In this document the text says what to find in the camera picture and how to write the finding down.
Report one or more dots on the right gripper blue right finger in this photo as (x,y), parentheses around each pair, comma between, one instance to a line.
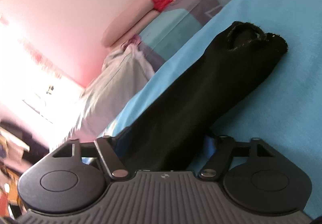
(210,147)

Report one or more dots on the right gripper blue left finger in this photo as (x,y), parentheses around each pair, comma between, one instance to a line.
(122,142)

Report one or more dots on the black pants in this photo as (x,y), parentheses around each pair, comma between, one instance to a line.
(170,134)

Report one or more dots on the grey pillow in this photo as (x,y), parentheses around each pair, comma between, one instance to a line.
(125,72)

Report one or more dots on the blue floral bedsheet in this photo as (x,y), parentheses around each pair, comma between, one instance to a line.
(285,110)

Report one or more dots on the teal grey patterned blanket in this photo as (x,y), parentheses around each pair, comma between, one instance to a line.
(178,22)

